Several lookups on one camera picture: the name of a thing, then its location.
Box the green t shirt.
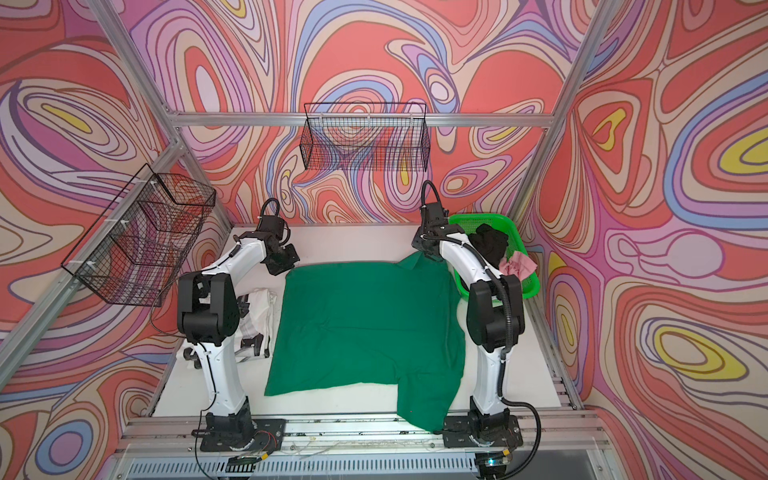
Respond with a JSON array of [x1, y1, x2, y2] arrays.
[[264, 252, 466, 431]]

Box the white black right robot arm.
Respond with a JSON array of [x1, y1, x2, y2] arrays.
[[412, 180, 524, 450]]

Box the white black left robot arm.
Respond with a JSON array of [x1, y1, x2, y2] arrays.
[[177, 198, 299, 452]]

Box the white printed t shirt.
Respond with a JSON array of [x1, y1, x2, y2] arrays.
[[182, 287, 280, 368]]

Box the black t shirt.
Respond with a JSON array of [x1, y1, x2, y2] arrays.
[[468, 223, 509, 268]]

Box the pink t shirt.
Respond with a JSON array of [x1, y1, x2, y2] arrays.
[[498, 251, 537, 281]]

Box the green plastic laundry basket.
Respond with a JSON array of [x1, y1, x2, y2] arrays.
[[449, 213, 540, 299]]

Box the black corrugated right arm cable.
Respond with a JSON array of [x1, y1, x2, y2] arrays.
[[419, 179, 543, 480]]

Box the black wire basket back wall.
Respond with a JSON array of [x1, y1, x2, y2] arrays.
[[300, 100, 431, 172]]

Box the black wire basket wall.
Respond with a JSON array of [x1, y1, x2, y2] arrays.
[[61, 164, 216, 307], [300, 100, 431, 172]]

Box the black wire basket left wall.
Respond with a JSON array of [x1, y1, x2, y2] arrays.
[[61, 164, 216, 307]]

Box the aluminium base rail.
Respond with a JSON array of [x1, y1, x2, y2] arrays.
[[103, 410, 622, 479]]

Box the aluminium frame profile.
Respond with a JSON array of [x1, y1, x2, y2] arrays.
[[0, 0, 607, 385]]

